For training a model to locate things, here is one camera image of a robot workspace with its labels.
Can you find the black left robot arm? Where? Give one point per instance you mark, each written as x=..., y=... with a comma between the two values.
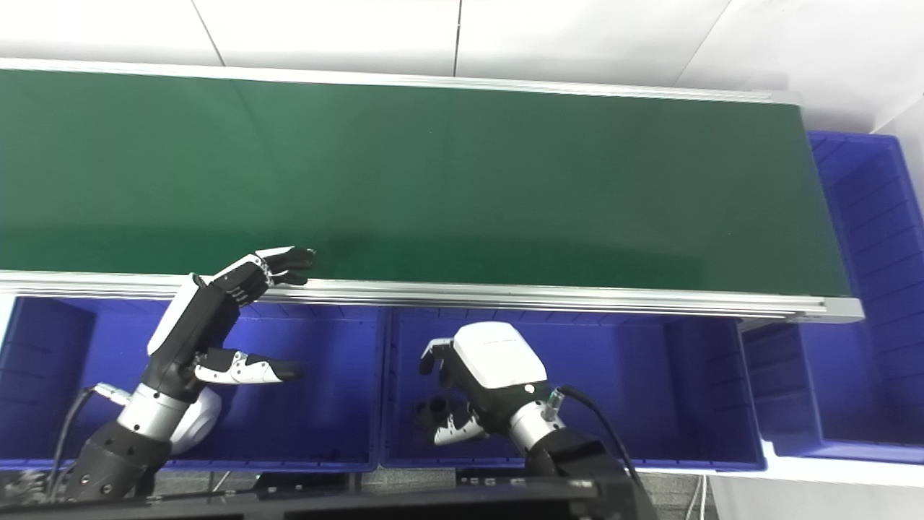
x=123, y=455

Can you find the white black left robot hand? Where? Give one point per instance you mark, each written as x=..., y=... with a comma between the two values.
x=191, y=332

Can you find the green conveyor belt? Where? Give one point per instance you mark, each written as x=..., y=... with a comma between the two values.
x=577, y=297
x=469, y=180

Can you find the black flange part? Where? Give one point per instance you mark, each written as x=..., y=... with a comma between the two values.
x=437, y=412

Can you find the black robot torso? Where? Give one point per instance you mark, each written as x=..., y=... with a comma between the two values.
x=433, y=505

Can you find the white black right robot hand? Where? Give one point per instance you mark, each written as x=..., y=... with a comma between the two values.
x=498, y=357

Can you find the blue plastic bin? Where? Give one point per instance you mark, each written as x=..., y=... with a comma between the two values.
x=650, y=390
x=866, y=325
x=325, y=419

